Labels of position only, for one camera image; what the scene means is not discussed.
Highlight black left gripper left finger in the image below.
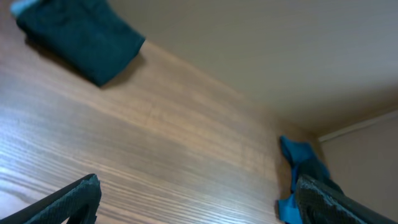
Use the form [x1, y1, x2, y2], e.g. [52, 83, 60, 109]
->
[1, 174, 101, 224]

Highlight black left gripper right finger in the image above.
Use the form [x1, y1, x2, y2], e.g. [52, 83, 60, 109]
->
[295, 175, 397, 224]

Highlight black shorts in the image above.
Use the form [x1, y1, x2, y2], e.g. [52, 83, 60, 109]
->
[15, 0, 146, 86]

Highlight black garment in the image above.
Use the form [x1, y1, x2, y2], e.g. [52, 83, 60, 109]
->
[298, 158, 343, 194]

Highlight light blue jeans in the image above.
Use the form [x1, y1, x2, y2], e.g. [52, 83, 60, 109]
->
[9, 0, 39, 17]

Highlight dark blue garment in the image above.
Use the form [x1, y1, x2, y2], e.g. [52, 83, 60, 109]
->
[277, 136, 319, 224]

